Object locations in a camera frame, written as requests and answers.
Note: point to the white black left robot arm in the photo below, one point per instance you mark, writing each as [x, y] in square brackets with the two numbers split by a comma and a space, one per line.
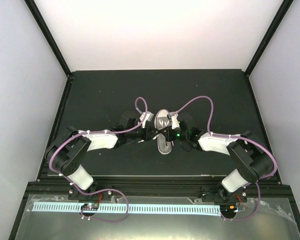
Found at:
[78, 155]

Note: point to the grey canvas sneaker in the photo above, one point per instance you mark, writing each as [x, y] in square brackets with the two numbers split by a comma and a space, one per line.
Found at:
[161, 121]

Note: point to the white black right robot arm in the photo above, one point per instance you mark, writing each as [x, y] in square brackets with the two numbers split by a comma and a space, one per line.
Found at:
[252, 160]

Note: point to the left controller circuit board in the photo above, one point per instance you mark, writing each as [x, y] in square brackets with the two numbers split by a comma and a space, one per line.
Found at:
[90, 207]

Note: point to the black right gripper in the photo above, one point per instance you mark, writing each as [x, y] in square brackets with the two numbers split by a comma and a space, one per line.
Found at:
[168, 137]

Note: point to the black left frame post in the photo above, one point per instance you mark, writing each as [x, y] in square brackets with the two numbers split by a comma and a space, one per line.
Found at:
[39, 19]

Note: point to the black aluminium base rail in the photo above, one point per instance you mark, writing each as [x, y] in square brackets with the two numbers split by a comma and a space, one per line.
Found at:
[204, 188]

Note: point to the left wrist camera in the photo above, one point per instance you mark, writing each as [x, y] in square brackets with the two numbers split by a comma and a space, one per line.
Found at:
[145, 117]

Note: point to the black right frame post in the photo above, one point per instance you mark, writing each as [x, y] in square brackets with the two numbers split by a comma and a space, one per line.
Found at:
[270, 32]

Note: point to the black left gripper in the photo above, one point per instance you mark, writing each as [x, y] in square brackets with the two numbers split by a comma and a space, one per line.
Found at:
[147, 135]

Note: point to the light blue slotted cable duct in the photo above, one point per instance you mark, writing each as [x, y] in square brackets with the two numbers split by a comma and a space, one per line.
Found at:
[131, 208]

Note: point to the right controller circuit board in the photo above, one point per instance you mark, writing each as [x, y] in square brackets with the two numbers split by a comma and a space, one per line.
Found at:
[233, 209]

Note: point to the black frame post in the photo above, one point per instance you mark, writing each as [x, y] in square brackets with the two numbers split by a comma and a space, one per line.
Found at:
[39, 19]
[270, 32]

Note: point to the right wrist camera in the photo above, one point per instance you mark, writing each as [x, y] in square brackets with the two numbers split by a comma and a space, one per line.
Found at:
[173, 119]

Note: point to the controller circuit board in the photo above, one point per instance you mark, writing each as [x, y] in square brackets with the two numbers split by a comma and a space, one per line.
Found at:
[233, 209]
[90, 207]

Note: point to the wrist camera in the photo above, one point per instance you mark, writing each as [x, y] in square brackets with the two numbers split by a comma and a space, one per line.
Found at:
[145, 117]
[173, 119]

